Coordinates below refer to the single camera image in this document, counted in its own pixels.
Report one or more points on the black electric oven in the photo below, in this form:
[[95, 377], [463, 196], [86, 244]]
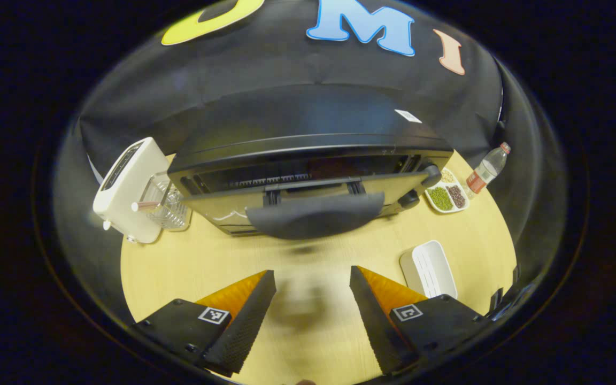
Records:
[[308, 123]]

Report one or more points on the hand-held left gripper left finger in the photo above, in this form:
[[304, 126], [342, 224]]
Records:
[[244, 331]]

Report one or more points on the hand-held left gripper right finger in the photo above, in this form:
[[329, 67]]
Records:
[[377, 326]]

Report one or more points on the white ribbed rectangular dish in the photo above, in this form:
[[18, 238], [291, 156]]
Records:
[[430, 270]]

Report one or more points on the clear plastic container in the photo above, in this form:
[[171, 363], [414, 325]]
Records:
[[171, 211]]

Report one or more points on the black backdrop cloth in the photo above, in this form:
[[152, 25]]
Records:
[[190, 69]]

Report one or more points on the white toaster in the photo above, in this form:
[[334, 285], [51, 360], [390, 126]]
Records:
[[131, 187]]

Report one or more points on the green beans pile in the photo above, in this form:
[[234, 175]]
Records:
[[440, 199]]

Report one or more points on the white divided dish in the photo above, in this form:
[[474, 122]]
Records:
[[449, 184]]

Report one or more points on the dark red beans pile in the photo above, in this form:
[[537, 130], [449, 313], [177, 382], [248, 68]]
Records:
[[456, 197]]

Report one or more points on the clear plastic bottle red label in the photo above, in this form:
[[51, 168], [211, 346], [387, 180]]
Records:
[[487, 170]]

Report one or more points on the pink stick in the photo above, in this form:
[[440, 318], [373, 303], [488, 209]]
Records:
[[145, 206]]

